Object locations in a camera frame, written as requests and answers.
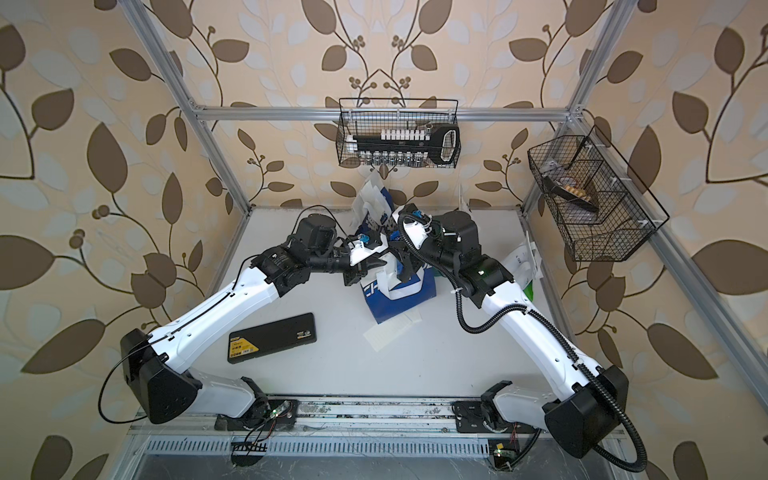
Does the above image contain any back wall wire basket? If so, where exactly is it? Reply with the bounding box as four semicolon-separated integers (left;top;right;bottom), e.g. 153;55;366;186
336;96;461;169

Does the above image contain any wall wire basket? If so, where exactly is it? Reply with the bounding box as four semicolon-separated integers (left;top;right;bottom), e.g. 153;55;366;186
336;96;461;169
527;126;670;262

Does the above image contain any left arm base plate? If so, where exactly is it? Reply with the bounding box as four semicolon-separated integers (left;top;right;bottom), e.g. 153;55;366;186
214;399;299;431

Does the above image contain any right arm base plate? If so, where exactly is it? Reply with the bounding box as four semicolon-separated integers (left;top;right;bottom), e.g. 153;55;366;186
451;400;535;435

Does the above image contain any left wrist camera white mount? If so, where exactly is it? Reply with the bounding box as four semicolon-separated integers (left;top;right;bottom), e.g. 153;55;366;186
347;232;388;266

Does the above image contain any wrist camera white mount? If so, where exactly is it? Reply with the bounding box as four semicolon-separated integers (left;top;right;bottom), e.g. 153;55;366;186
398;210;431;249
347;232;388;266

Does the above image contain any dark brush in basket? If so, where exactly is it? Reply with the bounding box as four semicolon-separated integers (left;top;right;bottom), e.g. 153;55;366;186
542;175;599;214

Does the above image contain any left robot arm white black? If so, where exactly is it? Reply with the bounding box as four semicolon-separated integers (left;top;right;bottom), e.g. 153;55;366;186
120;214;388;426

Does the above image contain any pale yellow receipt sheet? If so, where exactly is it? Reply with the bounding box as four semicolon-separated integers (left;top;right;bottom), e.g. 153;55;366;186
363;310;422;352

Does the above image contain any large blue white tote bag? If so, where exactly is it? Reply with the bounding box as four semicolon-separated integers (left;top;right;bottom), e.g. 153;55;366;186
352;171;393;234

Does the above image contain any right wall wire basket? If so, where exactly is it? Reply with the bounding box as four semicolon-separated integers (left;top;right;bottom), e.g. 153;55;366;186
527;126;670;262

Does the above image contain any black socket tool set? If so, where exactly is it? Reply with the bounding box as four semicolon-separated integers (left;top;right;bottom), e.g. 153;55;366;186
337;123;462;168

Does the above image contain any aluminium rail front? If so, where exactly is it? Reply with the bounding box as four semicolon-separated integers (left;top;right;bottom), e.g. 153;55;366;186
129;396;535;462

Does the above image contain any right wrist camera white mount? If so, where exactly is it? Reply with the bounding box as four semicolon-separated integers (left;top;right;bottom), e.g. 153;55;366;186
398;210;431;249

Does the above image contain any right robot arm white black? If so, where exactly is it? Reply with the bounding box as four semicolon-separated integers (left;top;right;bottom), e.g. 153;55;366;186
395;205;647;472

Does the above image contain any black flat box yellow label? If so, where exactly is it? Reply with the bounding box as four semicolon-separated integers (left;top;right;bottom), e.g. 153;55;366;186
227;313;317;364

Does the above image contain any black corrugated cable conduit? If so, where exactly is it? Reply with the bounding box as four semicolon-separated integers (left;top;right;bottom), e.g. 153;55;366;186
397;206;649;474

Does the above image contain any green white tissue pack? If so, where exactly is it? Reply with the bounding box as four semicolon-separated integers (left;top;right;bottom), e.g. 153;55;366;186
501;233;543;301

